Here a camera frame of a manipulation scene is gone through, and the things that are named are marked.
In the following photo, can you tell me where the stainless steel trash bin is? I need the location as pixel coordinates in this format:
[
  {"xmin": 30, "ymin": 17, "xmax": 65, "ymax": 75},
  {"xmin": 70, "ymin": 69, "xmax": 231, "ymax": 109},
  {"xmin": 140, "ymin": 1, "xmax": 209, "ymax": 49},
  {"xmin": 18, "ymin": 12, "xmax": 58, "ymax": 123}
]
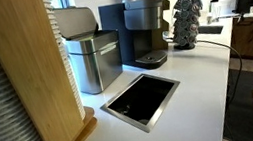
[{"xmin": 53, "ymin": 0, "xmax": 127, "ymax": 100}]

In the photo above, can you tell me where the black sink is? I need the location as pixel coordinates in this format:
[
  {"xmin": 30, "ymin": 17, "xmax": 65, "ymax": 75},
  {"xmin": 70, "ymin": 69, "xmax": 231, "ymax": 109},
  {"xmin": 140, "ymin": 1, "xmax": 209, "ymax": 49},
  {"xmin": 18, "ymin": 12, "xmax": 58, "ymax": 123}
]
[{"xmin": 197, "ymin": 22, "xmax": 226, "ymax": 38}]

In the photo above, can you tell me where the coffee pod carousel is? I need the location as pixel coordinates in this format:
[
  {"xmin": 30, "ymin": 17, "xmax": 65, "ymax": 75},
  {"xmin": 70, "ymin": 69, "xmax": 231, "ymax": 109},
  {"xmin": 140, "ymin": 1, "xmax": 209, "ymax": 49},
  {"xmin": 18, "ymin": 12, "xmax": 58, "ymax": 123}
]
[{"xmin": 166, "ymin": 0, "xmax": 210, "ymax": 53}]

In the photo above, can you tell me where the steel framed counter chute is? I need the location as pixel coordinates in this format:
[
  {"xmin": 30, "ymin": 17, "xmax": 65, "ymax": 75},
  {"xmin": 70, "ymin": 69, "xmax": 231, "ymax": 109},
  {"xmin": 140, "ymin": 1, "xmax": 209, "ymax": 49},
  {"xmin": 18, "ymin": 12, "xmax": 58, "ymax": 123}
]
[{"xmin": 96, "ymin": 67, "xmax": 188, "ymax": 140}]

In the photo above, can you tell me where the black and silver coffee machine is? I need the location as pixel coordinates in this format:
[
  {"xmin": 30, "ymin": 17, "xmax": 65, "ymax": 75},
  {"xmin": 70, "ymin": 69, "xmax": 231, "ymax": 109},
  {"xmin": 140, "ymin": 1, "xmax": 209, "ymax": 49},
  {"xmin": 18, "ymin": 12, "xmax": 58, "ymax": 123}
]
[{"xmin": 97, "ymin": 0, "xmax": 174, "ymax": 77}]

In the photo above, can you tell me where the wooden coffee cup holder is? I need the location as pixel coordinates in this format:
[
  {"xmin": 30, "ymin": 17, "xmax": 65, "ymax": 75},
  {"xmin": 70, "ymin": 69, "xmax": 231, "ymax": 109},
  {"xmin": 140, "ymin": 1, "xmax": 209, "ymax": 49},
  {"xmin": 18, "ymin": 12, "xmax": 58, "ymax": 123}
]
[{"xmin": 0, "ymin": 0, "xmax": 101, "ymax": 141}]

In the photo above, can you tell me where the black cable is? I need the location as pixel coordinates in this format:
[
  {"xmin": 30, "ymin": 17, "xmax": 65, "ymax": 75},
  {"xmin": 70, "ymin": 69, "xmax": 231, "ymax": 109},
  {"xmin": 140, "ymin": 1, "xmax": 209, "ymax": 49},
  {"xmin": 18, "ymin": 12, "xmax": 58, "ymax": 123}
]
[{"xmin": 192, "ymin": 33, "xmax": 253, "ymax": 141}]

